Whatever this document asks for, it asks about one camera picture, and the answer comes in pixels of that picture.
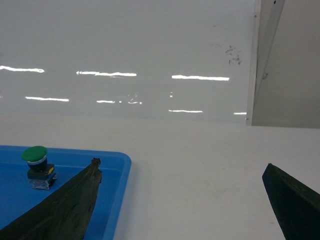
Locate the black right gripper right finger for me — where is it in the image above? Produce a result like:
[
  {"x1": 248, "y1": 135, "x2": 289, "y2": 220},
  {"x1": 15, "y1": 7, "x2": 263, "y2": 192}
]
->
[{"x1": 262, "y1": 163, "x2": 320, "y2": 240}]

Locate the white whiteboard panel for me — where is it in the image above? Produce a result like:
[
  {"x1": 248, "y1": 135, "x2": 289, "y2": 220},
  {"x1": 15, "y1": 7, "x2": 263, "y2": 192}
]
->
[{"x1": 0, "y1": 0, "x2": 256, "y2": 125}]

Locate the blue plastic tray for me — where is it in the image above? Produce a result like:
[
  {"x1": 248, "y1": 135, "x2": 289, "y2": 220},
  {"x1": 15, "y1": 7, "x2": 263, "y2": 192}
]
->
[{"x1": 0, "y1": 145, "x2": 132, "y2": 240}]

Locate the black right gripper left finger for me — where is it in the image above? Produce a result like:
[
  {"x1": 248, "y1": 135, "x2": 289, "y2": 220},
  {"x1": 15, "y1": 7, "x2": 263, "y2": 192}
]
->
[{"x1": 0, "y1": 158, "x2": 102, "y2": 240}]

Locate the green mushroom push button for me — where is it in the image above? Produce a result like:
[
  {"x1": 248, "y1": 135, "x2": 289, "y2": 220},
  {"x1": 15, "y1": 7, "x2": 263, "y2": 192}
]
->
[{"x1": 21, "y1": 145, "x2": 57, "y2": 190}]

